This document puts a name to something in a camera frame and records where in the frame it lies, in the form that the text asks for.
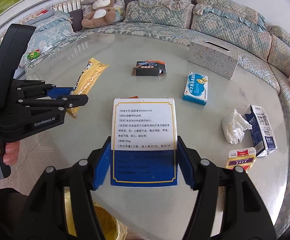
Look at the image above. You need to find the yellow snack wrapper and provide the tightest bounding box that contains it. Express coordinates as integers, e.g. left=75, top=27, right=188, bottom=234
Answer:
left=66, top=57, right=110, bottom=119

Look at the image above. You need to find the white blue medicine box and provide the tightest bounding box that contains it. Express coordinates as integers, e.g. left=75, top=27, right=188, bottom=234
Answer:
left=110, top=98, right=178, bottom=188

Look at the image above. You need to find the white tissue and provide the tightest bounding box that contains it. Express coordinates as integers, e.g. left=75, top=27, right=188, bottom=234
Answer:
left=222, top=109, right=252, bottom=145

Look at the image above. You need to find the blue bear medicine box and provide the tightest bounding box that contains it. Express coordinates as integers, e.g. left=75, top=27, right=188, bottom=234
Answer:
left=182, top=72, right=208, bottom=105

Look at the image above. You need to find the yellow lined trash bin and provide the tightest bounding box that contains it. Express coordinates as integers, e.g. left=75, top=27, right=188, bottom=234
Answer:
left=64, top=187, right=128, bottom=240

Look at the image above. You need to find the person's left hand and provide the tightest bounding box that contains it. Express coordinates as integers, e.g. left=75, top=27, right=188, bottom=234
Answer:
left=0, top=134, right=21, bottom=167

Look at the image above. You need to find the green snack packet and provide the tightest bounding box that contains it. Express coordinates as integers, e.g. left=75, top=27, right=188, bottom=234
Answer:
left=27, top=49, right=40, bottom=61

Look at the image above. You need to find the red yellow small carton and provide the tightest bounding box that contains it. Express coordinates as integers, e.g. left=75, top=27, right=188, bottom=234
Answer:
left=226, top=147, right=256, bottom=171

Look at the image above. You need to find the blue white milk carton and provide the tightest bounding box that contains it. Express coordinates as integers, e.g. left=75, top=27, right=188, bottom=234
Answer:
left=245, top=105, right=277, bottom=157

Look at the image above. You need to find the black small carton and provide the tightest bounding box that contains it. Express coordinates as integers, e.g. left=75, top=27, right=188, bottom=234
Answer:
left=131, top=60, right=166, bottom=76

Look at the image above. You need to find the cream coffee table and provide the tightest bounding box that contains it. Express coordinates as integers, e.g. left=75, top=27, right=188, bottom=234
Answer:
left=24, top=33, right=289, bottom=240

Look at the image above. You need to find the brown teddy bear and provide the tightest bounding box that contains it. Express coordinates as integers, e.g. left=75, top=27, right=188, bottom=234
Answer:
left=82, top=0, right=116, bottom=29

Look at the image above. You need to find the patterned tissue box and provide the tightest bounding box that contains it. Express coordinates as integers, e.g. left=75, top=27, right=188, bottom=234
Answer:
left=188, top=40, right=239, bottom=80

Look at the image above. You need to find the quilted blue sofa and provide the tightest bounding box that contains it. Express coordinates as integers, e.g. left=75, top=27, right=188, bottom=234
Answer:
left=19, top=0, right=290, bottom=238

